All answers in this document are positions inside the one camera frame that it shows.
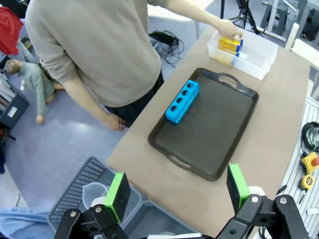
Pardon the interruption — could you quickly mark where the blue four-hole tube rack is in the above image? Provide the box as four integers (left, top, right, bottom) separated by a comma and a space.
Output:
165, 79, 200, 124

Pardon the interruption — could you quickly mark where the white slotted mounting table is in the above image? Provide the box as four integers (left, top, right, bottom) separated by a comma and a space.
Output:
275, 97, 319, 239

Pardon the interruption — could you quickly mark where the white desk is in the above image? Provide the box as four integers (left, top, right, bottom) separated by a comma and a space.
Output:
147, 0, 215, 39

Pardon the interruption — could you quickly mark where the yellow tape measure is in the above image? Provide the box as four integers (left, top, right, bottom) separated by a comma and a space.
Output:
298, 174, 316, 191

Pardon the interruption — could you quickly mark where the person's left forearm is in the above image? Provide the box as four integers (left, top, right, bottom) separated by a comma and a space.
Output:
171, 1, 221, 30

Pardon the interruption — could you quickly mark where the person's right forearm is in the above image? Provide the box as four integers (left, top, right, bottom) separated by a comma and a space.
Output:
62, 76, 110, 122

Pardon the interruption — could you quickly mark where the yellow tube with blue cap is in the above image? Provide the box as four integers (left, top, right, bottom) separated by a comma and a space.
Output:
218, 42, 242, 52
219, 36, 244, 47

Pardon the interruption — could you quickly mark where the gray plastic basket with label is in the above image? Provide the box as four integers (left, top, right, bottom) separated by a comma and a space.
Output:
47, 156, 143, 234

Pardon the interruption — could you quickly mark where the black tripod stand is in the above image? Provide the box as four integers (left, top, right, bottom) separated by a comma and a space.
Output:
220, 0, 265, 34

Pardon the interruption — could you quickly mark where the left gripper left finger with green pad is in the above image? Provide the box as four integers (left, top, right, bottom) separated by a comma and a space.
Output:
53, 171, 132, 239

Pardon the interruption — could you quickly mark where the training manikin in green clothes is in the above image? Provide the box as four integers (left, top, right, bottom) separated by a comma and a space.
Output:
4, 59, 66, 125

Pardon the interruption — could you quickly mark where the clear plastic storage box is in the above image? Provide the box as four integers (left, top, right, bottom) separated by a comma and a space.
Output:
206, 29, 279, 81

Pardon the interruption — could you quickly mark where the person's right hand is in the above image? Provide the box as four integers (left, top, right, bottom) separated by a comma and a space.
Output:
101, 113, 127, 132

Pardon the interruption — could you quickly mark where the clear plastic measuring beaker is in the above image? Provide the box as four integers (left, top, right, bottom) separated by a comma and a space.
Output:
82, 182, 110, 211
90, 196, 108, 208

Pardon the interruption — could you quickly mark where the yellow emergency stop button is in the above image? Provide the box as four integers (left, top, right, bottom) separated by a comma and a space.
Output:
300, 151, 319, 175

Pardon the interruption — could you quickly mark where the black plastic serving tray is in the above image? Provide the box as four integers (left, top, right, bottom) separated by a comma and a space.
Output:
147, 67, 260, 182

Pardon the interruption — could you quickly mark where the person in beige sweater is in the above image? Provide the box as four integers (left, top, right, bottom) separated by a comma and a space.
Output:
24, 0, 175, 128

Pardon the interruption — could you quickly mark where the black coiled cable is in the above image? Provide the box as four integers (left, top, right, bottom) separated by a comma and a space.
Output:
300, 121, 319, 153

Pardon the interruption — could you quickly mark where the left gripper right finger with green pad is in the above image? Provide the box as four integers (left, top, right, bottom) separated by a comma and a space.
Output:
215, 163, 310, 239

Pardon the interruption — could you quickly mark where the black power strip with cables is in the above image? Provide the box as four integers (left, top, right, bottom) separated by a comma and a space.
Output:
149, 29, 185, 68

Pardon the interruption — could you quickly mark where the red cloth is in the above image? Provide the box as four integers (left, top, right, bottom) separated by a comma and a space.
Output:
0, 6, 24, 56

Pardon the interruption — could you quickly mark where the person's left hand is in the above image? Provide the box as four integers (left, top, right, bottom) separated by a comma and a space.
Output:
214, 18, 244, 41

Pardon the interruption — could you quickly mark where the light blue cloth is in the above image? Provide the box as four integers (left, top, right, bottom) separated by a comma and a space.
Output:
0, 206, 55, 239

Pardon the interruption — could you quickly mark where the gray desk frame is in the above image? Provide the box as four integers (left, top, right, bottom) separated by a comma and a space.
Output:
260, 0, 301, 42

